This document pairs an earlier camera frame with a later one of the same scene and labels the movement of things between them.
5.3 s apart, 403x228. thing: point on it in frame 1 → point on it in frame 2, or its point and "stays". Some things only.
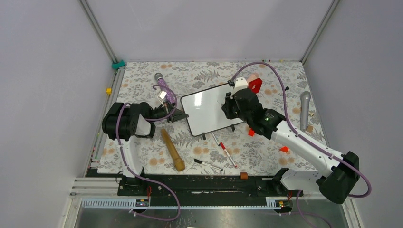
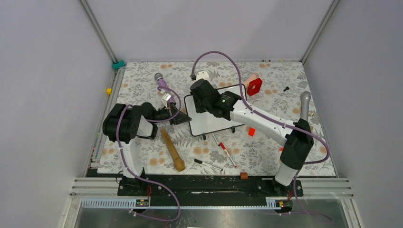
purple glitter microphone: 158,76 stays
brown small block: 244,175 stays
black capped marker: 207,164 stays
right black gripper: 226,107 → 198,109
